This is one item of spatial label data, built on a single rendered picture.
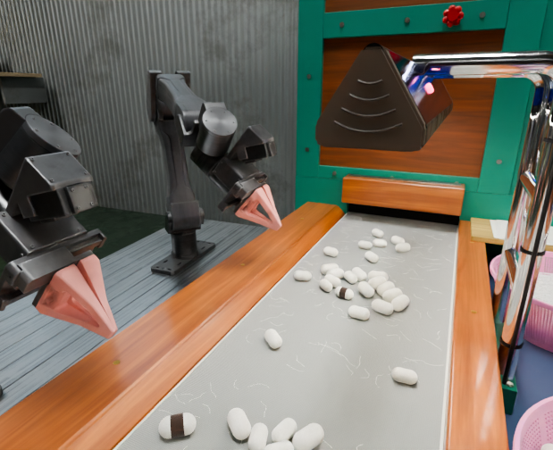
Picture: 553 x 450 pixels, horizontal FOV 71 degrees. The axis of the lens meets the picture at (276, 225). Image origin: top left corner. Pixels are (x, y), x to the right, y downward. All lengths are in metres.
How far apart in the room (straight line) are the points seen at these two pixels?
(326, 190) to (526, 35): 0.58
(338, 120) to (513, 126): 0.81
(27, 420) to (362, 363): 0.39
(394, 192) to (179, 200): 0.54
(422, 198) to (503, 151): 0.21
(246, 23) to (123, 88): 1.25
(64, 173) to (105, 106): 3.51
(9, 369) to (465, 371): 0.66
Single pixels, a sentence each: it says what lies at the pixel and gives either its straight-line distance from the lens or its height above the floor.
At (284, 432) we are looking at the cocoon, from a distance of 0.44.
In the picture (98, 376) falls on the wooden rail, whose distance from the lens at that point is 0.53.
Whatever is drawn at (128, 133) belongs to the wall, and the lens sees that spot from 3.77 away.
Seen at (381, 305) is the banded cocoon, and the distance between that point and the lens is 0.66.
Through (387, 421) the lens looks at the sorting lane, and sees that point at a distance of 0.49.
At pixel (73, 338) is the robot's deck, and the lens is 0.80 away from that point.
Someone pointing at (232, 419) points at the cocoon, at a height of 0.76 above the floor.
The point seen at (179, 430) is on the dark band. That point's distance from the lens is 0.46.
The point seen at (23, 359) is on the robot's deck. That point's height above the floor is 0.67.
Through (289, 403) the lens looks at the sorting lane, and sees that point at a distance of 0.50.
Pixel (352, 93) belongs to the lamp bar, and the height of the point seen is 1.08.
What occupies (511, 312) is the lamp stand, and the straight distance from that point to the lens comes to 0.59.
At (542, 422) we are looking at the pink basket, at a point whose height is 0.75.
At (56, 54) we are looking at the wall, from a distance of 4.26.
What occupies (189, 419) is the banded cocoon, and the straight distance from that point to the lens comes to 0.46.
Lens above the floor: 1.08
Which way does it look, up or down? 19 degrees down
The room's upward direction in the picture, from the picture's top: straight up
